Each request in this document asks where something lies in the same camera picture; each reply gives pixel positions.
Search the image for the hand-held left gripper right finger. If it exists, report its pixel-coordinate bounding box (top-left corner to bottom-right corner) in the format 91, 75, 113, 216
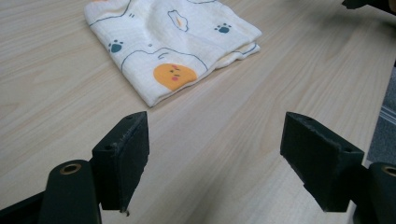
279, 111, 365, 213

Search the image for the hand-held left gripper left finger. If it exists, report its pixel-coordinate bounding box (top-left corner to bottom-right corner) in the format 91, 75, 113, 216
91, 111, 150, 216

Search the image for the white cloth animal print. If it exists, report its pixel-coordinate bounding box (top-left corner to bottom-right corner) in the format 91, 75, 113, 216
83, 0, 263, 108

